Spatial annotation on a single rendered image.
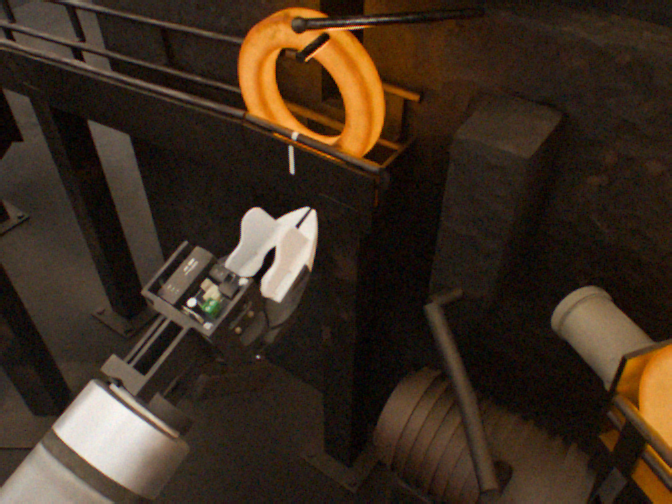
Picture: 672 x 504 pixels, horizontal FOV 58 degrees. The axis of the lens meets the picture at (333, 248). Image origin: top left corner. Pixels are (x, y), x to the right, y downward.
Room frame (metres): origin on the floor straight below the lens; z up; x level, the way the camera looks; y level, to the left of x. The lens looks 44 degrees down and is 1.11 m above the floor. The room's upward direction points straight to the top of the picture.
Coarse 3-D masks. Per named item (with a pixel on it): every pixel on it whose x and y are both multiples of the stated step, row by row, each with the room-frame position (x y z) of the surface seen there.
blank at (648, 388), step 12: (660, 360) 0.28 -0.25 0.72; (648, 372) 0.28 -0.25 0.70; (660, 372) 0.27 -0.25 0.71; (648, 384) 0.27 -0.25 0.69; (660, 384) 0.27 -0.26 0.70; (648, 396) 0.27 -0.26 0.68; (660, 396) 0.26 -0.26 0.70; (648, 408) 0.26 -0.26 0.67; (660, 408) 0.26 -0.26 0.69; (648, 420) 0.26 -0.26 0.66; (660, 420) 0.25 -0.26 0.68; (660, 432) 0.25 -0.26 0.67
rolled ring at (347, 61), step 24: (264, 24) 0.64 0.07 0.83; (288, 24) 0.62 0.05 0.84; (264, 48) 0.64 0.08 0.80; (336, 48) 0.58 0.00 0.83; (360, 48) 0.60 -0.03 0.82; (240, 72) 0.66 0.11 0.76; (264, 72) 0.65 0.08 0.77; (336, 72) 0.58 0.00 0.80; (360, 72) 0.57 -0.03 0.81; (264, 96) 0.65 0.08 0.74; (360, 96) 0.56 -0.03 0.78; (288, 120) 0.65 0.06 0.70; (360, 120) 0.56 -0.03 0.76; (336, 144) 0.58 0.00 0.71; (360, 144) 0.56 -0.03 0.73
